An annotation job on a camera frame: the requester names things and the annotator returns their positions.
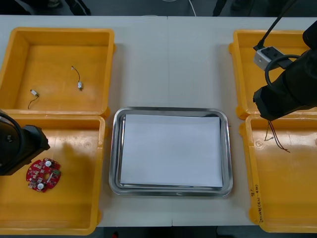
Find white floor cable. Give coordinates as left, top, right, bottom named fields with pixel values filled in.
left=162, top=0, right=198, bottom=17

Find round red circuit board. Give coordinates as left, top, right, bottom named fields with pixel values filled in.
left=25, top=157, right=62, bottom=193

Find red black green-yellow wire harness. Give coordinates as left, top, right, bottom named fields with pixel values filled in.
left=264, top=119, right=291, bottom=153

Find black chair base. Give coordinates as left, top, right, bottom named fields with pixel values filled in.
left=14, top=0, right=91, bottom=16
left=212, top=0, right=248, bottom=17

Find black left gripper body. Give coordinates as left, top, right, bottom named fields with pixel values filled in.
left=0, top=125, right=51, bottom=177

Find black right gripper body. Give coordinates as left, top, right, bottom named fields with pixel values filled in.
left=253, top=49, right=317, bottom=121

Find steel tray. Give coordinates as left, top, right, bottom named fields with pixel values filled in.
left=108, top=106, right=234, bottom=198

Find yellow-orange plastic bin with handwriting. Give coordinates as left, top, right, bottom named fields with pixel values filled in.
left=239, top=114, right=317, bottom=234

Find white paper sheet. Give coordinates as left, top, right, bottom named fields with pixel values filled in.
left=120, top=114, right=224, bottom=188

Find small metal solenoid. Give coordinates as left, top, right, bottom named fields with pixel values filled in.
left=27, top=89, right=40, bottom=110
left=71, top=65, right=84, bottom=91

